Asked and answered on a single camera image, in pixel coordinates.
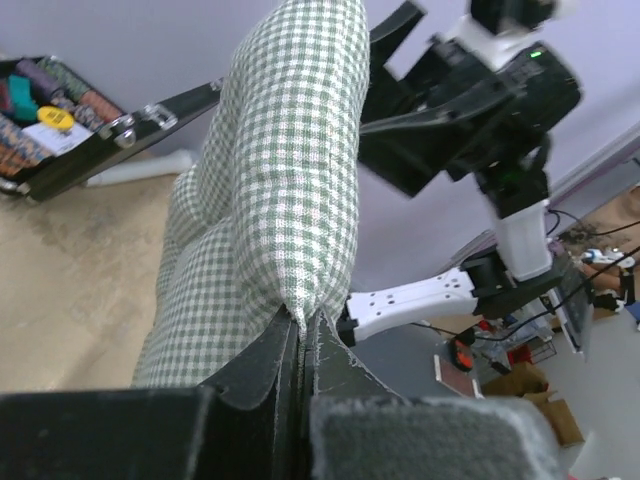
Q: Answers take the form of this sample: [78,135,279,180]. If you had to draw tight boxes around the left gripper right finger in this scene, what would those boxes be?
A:
[307,311,565,479]

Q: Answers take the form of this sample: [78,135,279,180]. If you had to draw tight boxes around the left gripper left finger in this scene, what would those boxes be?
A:
[1,310,300,479]

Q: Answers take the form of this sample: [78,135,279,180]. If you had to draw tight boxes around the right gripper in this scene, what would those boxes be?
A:
[357,0,531,199]

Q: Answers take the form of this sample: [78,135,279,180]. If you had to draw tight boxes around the green checked cushion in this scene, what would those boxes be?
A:
[132,1,370,388]

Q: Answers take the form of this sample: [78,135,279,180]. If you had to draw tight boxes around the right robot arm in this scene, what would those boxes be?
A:
[336,1,581,346]

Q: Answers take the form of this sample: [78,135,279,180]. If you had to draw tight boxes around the cardboard boxes clutter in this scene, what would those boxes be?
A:
[432,324,586,449]

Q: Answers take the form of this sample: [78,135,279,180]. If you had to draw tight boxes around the white plastic tube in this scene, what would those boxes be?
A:
[83,150,195,187]

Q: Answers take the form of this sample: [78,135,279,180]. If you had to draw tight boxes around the black carrying case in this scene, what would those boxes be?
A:
[1,82,221,202]

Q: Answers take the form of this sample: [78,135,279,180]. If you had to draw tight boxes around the poker chips in case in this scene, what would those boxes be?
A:
[1,56,123,182]

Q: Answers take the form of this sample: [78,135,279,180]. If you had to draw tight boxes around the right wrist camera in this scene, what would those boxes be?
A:
[444,0,579,72]

